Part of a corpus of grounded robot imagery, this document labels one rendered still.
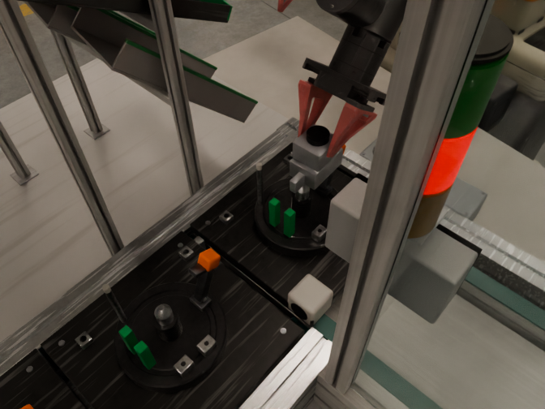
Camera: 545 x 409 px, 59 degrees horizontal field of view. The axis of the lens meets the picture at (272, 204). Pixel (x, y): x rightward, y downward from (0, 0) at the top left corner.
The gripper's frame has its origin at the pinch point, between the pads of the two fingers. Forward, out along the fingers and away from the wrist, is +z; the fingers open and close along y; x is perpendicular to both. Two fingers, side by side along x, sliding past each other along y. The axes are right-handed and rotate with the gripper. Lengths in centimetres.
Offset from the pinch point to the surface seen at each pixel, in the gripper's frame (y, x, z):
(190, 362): 4.4, -15.8, 26.7
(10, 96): -205, 89, 74
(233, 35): -156, 179, 3
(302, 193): 0.1, 2.7, 7.7
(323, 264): 7.1, 4.3, 15.4
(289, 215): 1.2, -0.5, 10.3
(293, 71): -34, 46, -3
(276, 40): -46, 53, -8
